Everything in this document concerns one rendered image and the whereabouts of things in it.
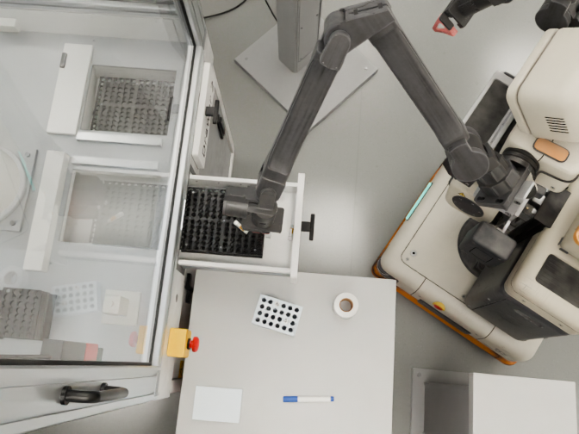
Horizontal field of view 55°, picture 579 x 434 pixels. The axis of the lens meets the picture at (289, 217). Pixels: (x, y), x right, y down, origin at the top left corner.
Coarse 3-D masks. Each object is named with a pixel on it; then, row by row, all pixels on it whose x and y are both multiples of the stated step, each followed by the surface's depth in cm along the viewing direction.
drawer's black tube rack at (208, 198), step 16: (192, 192) 153; (208, 192) 153; (192, 208) 152; (208, 208) 152; (192, 224) 150; (208, 224) 150; (224, 224) 150; (192, 240) 149; (208, 240) 149; (224, 240) 152; (240, 240) 152; (240, 256) 151; (256, 256) 151
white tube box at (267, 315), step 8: (264, 296) 155; (264, 304) 155; (272, 304) 155; (280, 304) 155; (288, 304) 155; (256, 312) 154; (264, 312) 154; (272, 312) 154; (280, 312) 158; (288, 312) 154; (296, 312) 158; (256, 320) 157; (264, 320) 157; (272, 320) 154; (280, 320) 157; (288, 320) 155; (296, 320) 154; (272, 328) 153; (280, 328) 153; (288, 328) 153
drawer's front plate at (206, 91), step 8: (208, 64) 160; (208, 72) 159; (208, 80) 159; (208, 88) 160; (200, 96) 157; (208, 96) 161; (200, 104) 156; (208, 104) 162; (200, 112) 156; (200, 120) 155; (208, 120) 163; (200, 128) 155; (208, 128) 164; (200, 136) 154; (208, 136) 165; (200, 144) 155; (192, 152) 153; (200, 152) 156; (200, 160) 156; (200, 168) 162
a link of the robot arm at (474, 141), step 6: (474, 138) 117; (474, 144) 115; (480, 144) 116; (486, 144) 119; (486, 150) 120; (492, 150) 119; (450, 156) 117; (492, 156) 115; (450, 162) 117; (492, 162) 116; (498, 162) 116; (492, 168) 117
